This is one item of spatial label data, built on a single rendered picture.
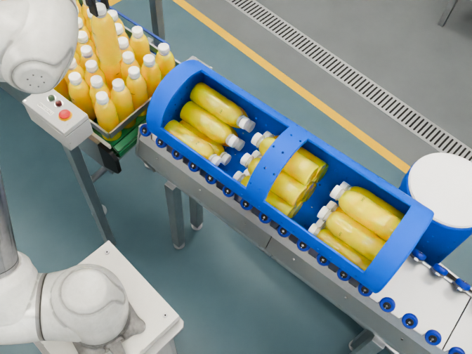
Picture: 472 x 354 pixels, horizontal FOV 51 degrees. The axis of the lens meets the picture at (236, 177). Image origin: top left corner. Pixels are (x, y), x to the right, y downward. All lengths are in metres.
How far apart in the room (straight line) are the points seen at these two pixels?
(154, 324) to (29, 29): 0.83
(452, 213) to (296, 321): 1.09
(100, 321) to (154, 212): 1.57
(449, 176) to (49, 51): 1.31
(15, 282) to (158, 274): 1.44
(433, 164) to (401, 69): 1.83
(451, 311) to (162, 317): 0.86
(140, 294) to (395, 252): 0.69
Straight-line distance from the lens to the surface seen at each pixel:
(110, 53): 1.67
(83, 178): 2.02
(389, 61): 3.55
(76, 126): 1.65
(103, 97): 1.68
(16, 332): 1.22
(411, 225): 1.37
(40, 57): 0.85
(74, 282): 1.14
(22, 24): 0.88
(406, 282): 1.65
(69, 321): 1.15
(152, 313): 1.39
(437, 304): 1.66
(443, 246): 1.79
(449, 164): 1.78
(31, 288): 1.19
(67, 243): 2.68
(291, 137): 1.42
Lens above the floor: 2.37
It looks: 59 degrees down
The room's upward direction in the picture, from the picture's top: 6 degrees clockwise
